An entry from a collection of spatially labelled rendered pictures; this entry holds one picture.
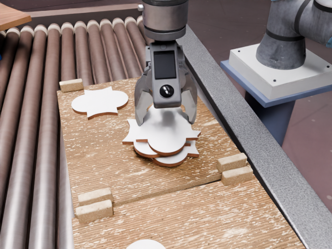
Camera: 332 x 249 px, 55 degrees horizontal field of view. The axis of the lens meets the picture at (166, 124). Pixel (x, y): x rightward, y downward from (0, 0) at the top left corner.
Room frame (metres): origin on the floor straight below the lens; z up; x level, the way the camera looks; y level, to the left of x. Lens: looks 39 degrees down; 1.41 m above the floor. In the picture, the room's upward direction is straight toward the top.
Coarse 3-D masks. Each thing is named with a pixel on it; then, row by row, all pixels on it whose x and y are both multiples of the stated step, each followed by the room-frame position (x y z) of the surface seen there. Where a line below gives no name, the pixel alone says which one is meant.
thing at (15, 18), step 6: (0, 6) 1.07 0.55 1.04; (6, 6) 1.07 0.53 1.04; (0, 12) 1.01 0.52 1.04; (6, 12) 1.01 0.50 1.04; (12, 12) 1.01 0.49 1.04; (18, 12) 1.01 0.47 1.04; (0, 18) 0.96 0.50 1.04; (6, 18) 0.96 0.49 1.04; (12, 18) 0.96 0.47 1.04; (18, 18) 0.96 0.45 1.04; (24, 18) 0.97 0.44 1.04; (30, 18) 0.99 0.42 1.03; (0, 24) 0.92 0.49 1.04; (6, 24) 0.93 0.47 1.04; (12, 24) 0.94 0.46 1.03; (18, 24) 0.95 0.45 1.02; (0, 30) 0.91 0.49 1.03
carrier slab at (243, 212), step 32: (192, 192) 0.38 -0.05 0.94; (224, 192) 0.38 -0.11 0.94; (256, 192) 0.38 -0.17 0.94; (96, 224) 0.31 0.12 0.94; (128, 224) 0.31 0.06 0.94; (160, 224) 0.31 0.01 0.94; (192, 224) 0.31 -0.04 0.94; (224, 224) 0.31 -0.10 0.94; (256, 224) 0.31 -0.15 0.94; (288, 224) 0.31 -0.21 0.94
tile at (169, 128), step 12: (168, 108) 0.55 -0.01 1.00; (180, 108) 0.55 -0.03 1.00; (144, 120) 0.51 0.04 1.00; (156, 120) 0.51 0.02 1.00; (168, 120) 0.51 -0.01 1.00; (180, 120) 0.51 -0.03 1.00; (144, 132) 0.48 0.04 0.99; (156, 132) 0.48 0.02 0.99; (168, 132) 0.48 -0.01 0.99; (180, 132) 0.48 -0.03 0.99; (192, 132) 0.48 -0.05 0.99; (156, 144) 0.45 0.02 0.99; (168, 144) 0.45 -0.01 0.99; (180, 144) 0.45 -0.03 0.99
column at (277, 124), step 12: (228, 60) 1.01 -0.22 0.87; (228, 72) 0.95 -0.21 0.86; (240, 84) 0.88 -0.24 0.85; (252, 96) 0.82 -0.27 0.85; (264, 96) 0.79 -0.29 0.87; (288, 96) 0.79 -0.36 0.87; (300, 96) 0.80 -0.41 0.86; (252, 108) 0.88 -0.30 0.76; (264, 108) 0.86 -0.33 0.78; (276, 108) 0.85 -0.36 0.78; (288, 108) 0.86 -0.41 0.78; (264, 120) 0.85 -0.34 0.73; (276, 120) 0.85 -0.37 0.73; (288, 120) 0.87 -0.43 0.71; (276, 132) 0.85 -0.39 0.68
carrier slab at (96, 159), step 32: (64, 96) 0.69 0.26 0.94; (128, 96) 0.69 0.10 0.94; (64, 128) 0.56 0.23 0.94; (96, 128) 0.56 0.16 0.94; (128, 128) 0.56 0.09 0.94; (192, 128) 0.56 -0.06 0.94; (96, 160) 0.46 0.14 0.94; (128, 160) 0.46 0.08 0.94; (192, 160) 0.46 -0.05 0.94; (128, 192) 0.38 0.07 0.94; (160, 192) 0.38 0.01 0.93
